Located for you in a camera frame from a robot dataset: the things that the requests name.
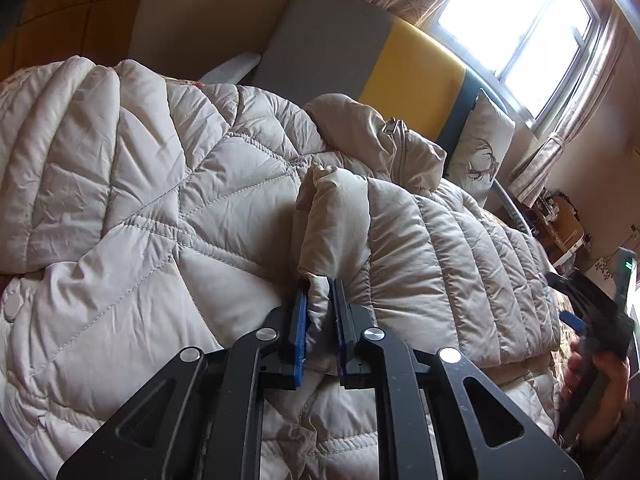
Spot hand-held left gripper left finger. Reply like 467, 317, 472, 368
56, 285, 310, 480

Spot yellow wooden nightstand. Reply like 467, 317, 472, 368
530, 189, 587, 263

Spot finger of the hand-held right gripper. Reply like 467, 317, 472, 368
558, 310, 589, 336
544, 270, 623, 322

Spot beige quilted down jacket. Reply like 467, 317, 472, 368
0, 55, 562, 480

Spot person's right hand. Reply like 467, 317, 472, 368
561, 340, 632, 453

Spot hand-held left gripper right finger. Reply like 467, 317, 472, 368
331, 279, 585, 480

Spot white bed side rail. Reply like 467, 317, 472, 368
197, 51, 262, 85

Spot orange wooden wardrobe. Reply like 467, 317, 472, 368
0, 0, 153, 81

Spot white deer print pillow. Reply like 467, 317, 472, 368
444, 88, 516, 208

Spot grey yellow blue padded headboard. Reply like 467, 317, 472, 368
252, 0, 508, 148

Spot grey curved tube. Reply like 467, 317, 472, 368
491, 180, 532, 237

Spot bright window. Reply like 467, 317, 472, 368
422, 0, 603, 136

